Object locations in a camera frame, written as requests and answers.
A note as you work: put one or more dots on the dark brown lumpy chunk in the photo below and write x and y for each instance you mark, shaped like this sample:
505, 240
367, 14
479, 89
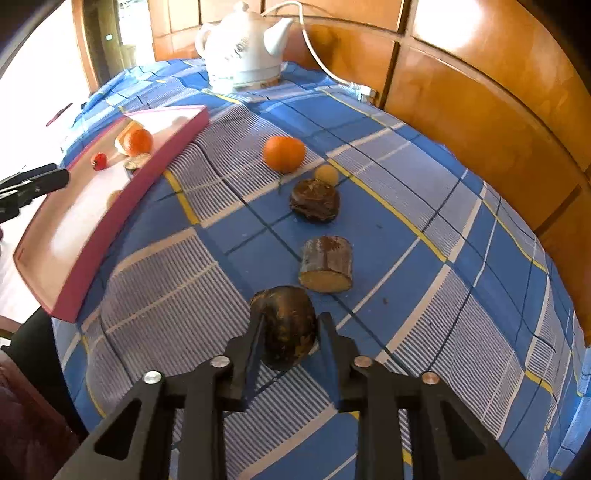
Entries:
288, 327
315, 200

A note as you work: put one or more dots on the pale yellow banana piece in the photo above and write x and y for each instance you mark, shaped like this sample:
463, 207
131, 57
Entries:
121, 141

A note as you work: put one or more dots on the small dark sugarcane piece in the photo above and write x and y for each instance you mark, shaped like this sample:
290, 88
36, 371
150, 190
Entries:
136, 163

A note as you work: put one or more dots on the small red tomato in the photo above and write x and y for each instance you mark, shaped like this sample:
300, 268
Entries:
99, 160

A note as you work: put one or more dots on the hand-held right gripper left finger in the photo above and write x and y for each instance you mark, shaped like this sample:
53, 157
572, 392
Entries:
249, 369

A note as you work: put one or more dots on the small yellow longan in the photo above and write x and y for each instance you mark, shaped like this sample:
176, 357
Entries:
326, 174
113, 197

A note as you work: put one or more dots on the pink shallow tray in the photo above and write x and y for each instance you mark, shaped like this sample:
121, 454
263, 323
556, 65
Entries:
69, 240

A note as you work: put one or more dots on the wooden framed glass door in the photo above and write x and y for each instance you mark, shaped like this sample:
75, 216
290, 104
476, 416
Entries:
106, 41

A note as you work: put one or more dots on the small red object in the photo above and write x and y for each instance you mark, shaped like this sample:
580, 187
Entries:
60, 114

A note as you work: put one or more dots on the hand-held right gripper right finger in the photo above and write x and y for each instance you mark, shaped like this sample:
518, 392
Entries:
332, 374

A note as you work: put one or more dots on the large dark sugarcane piece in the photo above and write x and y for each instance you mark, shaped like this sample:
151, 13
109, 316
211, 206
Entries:
326, 265

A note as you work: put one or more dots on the wooden panelled wardrobe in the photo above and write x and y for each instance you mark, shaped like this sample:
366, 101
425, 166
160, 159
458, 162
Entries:
485, 92

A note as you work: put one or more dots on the orange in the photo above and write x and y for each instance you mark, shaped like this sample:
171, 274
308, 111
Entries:
284, 153
138, 141

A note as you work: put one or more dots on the blue plaid tablecloth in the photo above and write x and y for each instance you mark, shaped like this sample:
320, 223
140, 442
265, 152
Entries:
438, 300

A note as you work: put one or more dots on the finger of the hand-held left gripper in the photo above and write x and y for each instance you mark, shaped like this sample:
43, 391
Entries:
46, 182
32, 171

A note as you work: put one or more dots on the white ceramic electric kettle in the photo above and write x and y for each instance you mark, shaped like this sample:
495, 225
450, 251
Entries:
240, 50

